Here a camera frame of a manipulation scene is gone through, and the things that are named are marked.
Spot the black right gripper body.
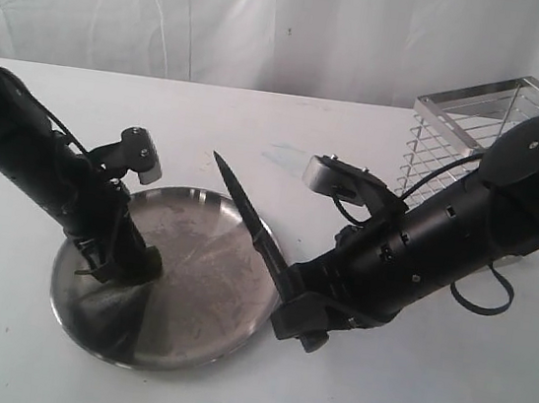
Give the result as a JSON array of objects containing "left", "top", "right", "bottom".
[{"left": 306, "top": 177, "right": 503, "bottom": 329}]

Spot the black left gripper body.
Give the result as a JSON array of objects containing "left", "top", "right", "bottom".
[{"left": 0, "top": 71, "right": 129, "bottom": 240}]

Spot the green jalapeno pepper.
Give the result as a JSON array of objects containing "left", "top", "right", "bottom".
[{"left": 73, "top": 235, "right": 168, "bottom": 291}]

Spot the black kitchen knife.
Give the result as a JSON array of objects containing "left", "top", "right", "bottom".
[{"left": 213, "top": 151, "right": 295, "bottom": 302}]

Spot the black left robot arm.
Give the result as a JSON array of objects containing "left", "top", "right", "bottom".
[{"left": 0, "top": 69, "right": 163, "bottom": 285}]

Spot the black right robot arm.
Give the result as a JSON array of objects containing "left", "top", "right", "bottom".
[{"left": 272, "top": 77, "right": 539, "bottom": 351}]

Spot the round stainless steel plate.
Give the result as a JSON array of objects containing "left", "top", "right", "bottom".
[{"left": 49, "top": 186, "right": 279, "bottom": 370}]

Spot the white backdrop curtain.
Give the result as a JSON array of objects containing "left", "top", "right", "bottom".
[{"left": 0, "top": 0, "right": 539, "bottom": 106}]

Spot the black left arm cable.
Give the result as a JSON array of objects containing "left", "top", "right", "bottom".
[{"left": 0, "top": 24, "right": 123, "bottom": 166}]

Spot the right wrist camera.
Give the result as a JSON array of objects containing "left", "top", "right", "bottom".
[{"left": 303, "top": 155, "right": 409, "bottom": 215}]

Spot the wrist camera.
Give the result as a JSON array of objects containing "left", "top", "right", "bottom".
[
  {"left": 303, "top": 155, "right": 409, "bottom": 215},
  {"left": 89, "top": 126, "right": 162, "bottom": 185}
]

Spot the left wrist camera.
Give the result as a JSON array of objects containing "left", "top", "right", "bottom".
[{"left": 89, "top": 126, "right": 162, "bottom": 185}]

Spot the chrome wire utensil holder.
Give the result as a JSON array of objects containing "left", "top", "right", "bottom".
[{"left": 395, "top": 76, "right": 539, "bottom": 208}]

